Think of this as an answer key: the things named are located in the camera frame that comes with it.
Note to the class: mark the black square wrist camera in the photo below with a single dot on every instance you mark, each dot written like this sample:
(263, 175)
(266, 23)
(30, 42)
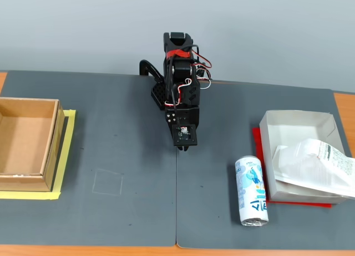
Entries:
(185, 135)

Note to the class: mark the packaged sandwich with label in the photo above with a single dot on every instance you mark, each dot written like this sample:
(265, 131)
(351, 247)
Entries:
(310, 167)

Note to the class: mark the red paper sheet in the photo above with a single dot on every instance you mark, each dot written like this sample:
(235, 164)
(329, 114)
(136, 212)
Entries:
(256, 139)

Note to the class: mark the gray paper box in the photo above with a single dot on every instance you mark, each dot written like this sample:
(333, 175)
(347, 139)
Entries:
(291, 122)

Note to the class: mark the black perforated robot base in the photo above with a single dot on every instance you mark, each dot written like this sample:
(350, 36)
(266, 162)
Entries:
(157, 95)

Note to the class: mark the black table clamp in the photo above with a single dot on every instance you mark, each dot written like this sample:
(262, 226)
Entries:
(149, 67)

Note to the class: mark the brown cardboard box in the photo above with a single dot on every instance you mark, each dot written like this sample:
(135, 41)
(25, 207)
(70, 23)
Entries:
(25, 139)

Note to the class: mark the red tape strip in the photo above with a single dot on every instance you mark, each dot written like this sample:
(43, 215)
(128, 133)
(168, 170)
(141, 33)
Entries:
(178, 53)

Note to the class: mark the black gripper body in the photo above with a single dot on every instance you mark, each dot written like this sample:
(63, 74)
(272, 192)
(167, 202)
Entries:
(185, 116)

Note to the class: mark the yellow tape frame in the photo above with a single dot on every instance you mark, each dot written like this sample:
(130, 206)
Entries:
(27, 195)

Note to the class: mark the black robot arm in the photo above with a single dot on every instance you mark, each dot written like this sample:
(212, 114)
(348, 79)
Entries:
(180, 70)

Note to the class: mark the white blue drink can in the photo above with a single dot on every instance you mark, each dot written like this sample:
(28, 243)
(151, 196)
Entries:
(251, 189)

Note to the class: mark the dark gray table mat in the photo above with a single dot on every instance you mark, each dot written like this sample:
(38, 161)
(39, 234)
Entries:
(216, 156)
(111, 128)

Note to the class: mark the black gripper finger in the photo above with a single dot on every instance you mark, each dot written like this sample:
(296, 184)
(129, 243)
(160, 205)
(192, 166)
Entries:
(180, 148)
(187, 148)

